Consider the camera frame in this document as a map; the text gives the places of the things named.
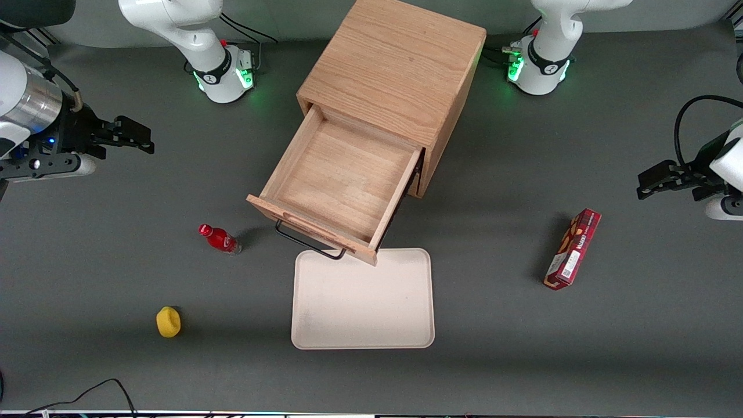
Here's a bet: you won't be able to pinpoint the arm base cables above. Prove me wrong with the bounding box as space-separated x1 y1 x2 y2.
219 12 279 71
481 20 526 66

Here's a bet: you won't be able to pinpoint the aluminium frame rail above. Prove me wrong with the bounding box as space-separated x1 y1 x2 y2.
17 26 60 47

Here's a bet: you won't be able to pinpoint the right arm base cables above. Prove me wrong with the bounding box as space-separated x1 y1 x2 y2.
219 12 279 71

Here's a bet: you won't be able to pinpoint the small red cola bottle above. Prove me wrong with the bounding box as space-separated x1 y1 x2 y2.
198 224 243 255

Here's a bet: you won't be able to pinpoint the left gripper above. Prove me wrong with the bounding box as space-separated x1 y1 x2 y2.
637 160 726 201

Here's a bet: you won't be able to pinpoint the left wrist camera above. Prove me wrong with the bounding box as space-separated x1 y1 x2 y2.
705 194 743 222

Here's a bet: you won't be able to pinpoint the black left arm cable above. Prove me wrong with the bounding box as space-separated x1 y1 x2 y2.
673 95 743 169

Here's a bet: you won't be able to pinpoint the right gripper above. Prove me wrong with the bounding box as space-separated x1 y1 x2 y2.
55 104 156 159

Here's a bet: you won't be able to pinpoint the red snack box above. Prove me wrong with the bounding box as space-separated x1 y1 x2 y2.
543 208 602 291

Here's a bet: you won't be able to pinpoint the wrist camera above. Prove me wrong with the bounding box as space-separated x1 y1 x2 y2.
705 194 743 222
0 152 97 183

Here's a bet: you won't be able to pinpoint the beige rectangular tray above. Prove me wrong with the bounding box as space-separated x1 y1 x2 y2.
291 248 435 350

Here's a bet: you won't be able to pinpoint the deep wooden drawer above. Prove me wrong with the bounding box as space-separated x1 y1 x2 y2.
246 103 423 266

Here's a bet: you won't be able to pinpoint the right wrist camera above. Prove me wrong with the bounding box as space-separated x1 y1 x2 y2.
0 152 97 183

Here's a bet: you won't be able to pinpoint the black cable on table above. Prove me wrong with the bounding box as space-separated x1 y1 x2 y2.
23 379 137 417

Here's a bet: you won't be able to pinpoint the wooden drawer cabinet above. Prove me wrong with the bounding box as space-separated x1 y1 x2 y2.
296 0 487 199

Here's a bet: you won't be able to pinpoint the yellow sponge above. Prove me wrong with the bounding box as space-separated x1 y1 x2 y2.
156 306 182 338

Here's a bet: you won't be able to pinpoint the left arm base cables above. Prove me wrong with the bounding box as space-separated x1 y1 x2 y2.
481 20 526 66

